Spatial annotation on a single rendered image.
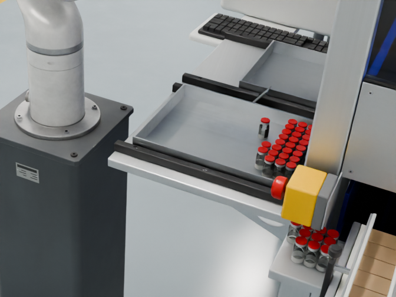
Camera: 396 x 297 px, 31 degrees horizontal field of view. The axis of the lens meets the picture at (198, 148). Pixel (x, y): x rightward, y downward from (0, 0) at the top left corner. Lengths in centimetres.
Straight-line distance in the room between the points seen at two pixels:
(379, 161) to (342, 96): 13
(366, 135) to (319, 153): 9
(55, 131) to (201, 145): 32
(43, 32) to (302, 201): 63
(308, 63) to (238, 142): 44
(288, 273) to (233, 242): 137
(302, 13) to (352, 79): 112
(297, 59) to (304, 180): 76
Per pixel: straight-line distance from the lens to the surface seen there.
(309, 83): 180
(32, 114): 159
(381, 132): 119
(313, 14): 224
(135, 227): 263
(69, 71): 150
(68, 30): 146
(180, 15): 427
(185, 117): 159
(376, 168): 122
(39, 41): 147
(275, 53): 192
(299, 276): 123
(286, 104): 166
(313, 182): 119
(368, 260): 122
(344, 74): 115
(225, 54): 189
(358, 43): 113
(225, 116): 161
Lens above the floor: 172
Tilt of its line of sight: 34 degrees down
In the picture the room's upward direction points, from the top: 6 degrees clockwise
